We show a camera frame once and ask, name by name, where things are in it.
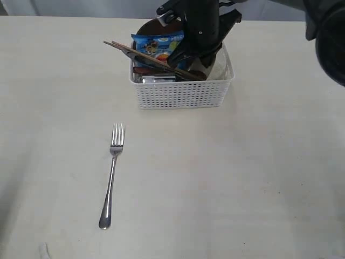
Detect blue potato chips bag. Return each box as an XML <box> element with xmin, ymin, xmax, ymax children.
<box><xmin>131</xmin><ymin>30</ymin><xmax>184</xmax><ymax>63</ymax></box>

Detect brown wooden chopstick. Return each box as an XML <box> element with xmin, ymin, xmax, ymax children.
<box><xmin>103</xmin><ymin>40</ymin><xmax>200</xmax><ymax>81</ymax></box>
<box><xmin>111</xmin><ymin>40</ymin><xmax>202</xmax><ymax>80</ymax></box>

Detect silver foil packet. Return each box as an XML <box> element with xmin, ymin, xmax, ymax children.
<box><xmin>141</xmin><ymin>74</ymin><xmax>176</xmax><ymax>84</ymax></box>

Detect silver metal fork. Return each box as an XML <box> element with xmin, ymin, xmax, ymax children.
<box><xmin>99</xmin><ymin>123</ymin><xmax>125</xmax><ymax>230</ymax></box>

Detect dark brown round plate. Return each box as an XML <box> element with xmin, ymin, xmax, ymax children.
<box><xmin>136</xmin><ymin>18</ymin><xmax>183</xmax><ymax>36</ymax></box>

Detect pale green ceramic bowl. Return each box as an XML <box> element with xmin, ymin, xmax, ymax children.
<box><xmin>188</xmin><ymin>48</ymin><xmax>227</xmax><ymax>80</ymax></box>

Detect silver metal table knife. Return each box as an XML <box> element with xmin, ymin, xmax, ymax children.
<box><xmin>122</xmin><ymin>50</ymin><xmax>174</xmax><ymax>72</ymax></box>

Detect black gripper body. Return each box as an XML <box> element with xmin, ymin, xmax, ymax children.
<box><xmin>156</xmin><ymin>1</ymin><xmax>242</xmax><ymax>58</ymax></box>

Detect white perforated plastic basket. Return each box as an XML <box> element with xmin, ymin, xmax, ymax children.
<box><xmin>129</xmin><ymin>44</ymin><xmax>234</xmax><ymax>110</ymax></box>

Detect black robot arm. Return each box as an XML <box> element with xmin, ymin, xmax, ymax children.
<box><xmin>156</xmin><ymin>1</ymin><xmax>344</xmax><ymax>85</ymax></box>

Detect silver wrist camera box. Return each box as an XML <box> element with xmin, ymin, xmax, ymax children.
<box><xmin>157</xmin><ymin>10</ymin><xmax>178</xmax><ymax>27</ymax></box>

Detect dark brown wooden spoon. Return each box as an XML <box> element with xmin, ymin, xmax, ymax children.
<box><xmin>133</xmin><ymin>67</ymin><xmax>208</xmax><ymax>81</ymax></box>

